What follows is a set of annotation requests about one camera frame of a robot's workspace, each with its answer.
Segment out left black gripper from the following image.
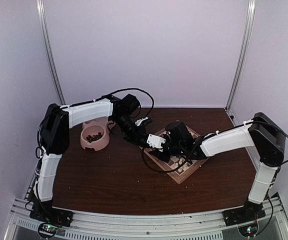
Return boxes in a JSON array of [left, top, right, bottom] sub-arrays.
[[112, 114, 147, 148]]

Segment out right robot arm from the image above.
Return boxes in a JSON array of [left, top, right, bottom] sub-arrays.
[[146, 112, 286, 221]]

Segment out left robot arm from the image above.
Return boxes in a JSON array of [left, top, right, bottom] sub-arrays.
[[33, 94, 152, 222]]

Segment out white chess pieces group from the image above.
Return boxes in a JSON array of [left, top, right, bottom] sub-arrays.
[[172, 157, 192, 175]]

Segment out wooden chess board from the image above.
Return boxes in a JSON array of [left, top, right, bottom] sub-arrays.
[[141, 121, 208, 184]]

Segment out pile of dark chess pieces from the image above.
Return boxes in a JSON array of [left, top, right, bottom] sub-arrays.
[[86, 132, 103, 143]]

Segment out right circuit board with LEDs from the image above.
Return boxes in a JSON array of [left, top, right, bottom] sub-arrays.
[[239, 224, 259, 238]]

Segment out circuit board with leds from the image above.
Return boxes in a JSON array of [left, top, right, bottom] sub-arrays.
[[37, 223, 58, 236], [239, 224, 259, 238]]

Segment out left circuit board with LEDs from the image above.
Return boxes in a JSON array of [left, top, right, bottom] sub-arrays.
[[37, 223, 58, 236]]

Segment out pink double pet bowl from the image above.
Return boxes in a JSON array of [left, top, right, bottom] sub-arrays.
[[80, 117, 115, 151]]

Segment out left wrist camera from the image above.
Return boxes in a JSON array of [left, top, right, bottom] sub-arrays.
[[135, 116, 152, 127]]

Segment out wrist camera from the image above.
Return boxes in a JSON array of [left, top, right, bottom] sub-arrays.
[[135, 116, 152, 127], [146, 134, 166, 150]]

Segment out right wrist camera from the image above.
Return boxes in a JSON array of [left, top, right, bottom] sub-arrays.
[[146, 134, 166, 150]]

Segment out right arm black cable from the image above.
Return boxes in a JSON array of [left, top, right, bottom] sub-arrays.
[[141, 147, 182, 174]]

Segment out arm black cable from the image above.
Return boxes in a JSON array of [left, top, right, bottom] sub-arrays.
[[101, 87, 156, 118], [141, 147, 182, 174]]

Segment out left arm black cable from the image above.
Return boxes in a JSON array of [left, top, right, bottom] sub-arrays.
[[101, 87, 156, 118]]

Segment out right aluminium frame post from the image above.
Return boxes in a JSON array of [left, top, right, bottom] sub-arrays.
[[225, 0, 256, 112]]

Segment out aluminium frame post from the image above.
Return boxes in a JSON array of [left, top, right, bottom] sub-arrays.
[[36, 0, 66, 105], [225, 0, 256, 112]]

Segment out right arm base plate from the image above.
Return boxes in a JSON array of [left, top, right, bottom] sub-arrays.
[[223, 207, 266, 227]]

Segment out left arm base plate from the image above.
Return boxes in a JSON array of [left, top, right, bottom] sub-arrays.
[[29, 209, 73, 227]]

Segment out front aluminium rail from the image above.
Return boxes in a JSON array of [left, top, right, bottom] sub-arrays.
[[1, 200, 288, 240]]

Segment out left aluminium frame post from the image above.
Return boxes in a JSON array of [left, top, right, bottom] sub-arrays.
[[36, 0, 66, 105]]

